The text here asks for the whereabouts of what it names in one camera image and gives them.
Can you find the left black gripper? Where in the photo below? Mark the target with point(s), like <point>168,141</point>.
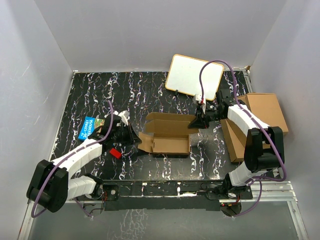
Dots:
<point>132,136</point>

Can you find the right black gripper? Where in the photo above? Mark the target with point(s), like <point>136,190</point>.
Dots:
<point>199,121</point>

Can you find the blue treehouse book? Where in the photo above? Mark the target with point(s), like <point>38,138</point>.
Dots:
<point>88,127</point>

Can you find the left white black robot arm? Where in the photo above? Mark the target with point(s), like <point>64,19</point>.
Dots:
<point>52,183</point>

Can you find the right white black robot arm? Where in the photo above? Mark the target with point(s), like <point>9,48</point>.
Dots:
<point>264,144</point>

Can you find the flat brown cardboard box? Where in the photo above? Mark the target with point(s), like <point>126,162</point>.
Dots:
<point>235,129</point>

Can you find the closed brown cardboard box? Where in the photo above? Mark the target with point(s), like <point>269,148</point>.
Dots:
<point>266,107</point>

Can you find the small red block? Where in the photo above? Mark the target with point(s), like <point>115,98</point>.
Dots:
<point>115,153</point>

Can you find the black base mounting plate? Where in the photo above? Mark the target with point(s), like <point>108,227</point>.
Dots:
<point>116,195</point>

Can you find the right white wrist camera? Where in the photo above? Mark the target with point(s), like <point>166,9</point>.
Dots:
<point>200,101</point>

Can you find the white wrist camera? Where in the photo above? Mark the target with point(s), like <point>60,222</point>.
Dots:
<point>125,117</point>
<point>200,101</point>

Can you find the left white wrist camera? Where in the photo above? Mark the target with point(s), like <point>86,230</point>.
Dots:
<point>125,117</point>

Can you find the whiteboard with wooden frame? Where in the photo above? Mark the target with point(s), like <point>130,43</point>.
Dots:
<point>186,77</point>

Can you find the aluminium frame rail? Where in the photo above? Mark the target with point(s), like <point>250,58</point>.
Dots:
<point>272,214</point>

